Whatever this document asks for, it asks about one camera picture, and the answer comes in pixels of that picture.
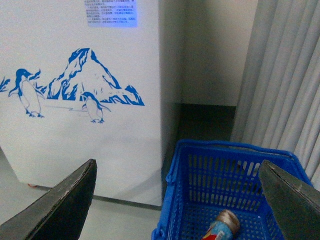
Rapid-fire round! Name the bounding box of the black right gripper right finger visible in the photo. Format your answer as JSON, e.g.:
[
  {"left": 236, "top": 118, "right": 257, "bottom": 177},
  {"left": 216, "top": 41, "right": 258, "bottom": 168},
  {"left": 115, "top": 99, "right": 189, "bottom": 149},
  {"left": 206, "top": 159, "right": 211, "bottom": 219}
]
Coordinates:
[{"left": 258, "top": 160, "right": 320, "bottom": 240}]

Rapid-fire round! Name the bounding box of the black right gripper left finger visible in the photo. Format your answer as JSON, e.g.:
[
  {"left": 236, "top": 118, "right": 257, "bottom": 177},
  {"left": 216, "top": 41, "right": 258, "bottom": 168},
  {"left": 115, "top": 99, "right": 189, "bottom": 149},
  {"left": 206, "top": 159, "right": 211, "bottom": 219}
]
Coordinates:
[{"left": 0, "top": 159, "right": 97, "bottom": 240}]

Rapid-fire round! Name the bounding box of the blue plastic shopping basket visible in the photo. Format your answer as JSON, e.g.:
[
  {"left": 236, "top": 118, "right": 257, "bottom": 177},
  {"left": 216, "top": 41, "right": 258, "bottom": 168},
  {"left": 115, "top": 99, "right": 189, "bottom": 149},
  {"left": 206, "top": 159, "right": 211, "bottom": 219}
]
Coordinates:
[{"left": 151, "top": 139, "right": 310, "bottom": 240}]

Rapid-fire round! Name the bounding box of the grey pleated curtain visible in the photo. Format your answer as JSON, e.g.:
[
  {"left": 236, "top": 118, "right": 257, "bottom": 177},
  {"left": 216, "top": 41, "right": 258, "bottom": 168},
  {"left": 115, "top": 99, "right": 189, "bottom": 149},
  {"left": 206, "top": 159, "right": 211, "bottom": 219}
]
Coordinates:
[{"left": 231, "top": 0, "right": 320, "bottom": 189}]

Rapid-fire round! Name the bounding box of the white chest freezer blue rim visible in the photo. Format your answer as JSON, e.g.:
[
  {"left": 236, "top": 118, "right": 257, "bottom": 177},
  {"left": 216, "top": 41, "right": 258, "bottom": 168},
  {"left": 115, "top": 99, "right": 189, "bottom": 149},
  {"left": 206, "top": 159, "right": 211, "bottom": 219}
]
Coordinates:
[{"left": 0, "top": 0, "right": 183, "bottom": 207}]

